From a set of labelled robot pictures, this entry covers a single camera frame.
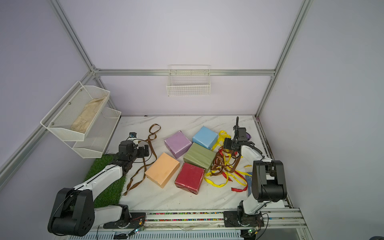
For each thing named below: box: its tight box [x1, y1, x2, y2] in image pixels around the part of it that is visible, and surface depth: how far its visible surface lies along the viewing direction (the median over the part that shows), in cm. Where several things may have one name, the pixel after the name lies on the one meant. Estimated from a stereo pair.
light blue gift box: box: [192, 125, 219, 150], surface depth 101 cm
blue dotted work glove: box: [245, 172, 253, 197], surface depth 88 cm
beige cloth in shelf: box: [70, 96, 107, 134], surface depth 81 cm
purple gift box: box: [164, 130, 193, 159], surface depth 98 cm
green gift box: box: [183, 142, 217, 173], surface depth 92 cm
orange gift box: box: [144, 152, 181, 189], surface depth 88 cm
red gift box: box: [174, 162, 205, 195], surface depth 83 cm
